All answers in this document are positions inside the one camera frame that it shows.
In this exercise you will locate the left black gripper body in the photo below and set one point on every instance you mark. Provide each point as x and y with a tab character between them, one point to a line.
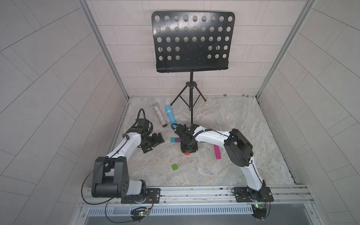
153	139

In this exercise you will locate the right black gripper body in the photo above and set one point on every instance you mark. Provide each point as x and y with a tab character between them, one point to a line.
188	146

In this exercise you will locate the dark purple block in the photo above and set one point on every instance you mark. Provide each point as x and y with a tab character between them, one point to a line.
177	140

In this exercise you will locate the green block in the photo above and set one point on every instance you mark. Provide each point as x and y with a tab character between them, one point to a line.
175	167

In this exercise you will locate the magenta rectangular block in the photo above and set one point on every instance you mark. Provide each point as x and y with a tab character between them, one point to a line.
217	152

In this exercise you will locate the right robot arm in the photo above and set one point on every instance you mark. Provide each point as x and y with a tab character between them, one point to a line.
240	152

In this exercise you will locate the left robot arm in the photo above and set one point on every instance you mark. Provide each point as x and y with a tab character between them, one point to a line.
110	173

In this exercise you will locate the glittery silver microphone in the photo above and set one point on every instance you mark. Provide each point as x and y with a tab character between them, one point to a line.
159	114

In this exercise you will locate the blue microphone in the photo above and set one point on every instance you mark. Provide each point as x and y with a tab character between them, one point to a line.
171	117

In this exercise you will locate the left circuit board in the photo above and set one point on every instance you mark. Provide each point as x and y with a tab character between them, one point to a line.
139	213

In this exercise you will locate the circuit board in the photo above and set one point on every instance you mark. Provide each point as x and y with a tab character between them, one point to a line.
139	213
259	211

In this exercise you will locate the right circuit board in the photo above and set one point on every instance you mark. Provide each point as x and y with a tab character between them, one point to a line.
259	211

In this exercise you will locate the black perforated music stand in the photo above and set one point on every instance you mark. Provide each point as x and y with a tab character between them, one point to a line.
192	42

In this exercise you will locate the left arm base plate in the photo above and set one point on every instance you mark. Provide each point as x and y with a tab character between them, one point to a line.
153	195

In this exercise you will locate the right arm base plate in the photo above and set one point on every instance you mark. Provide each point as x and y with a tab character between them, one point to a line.
245	194

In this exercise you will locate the aluminium front rail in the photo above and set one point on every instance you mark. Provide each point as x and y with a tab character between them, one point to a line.
220	195

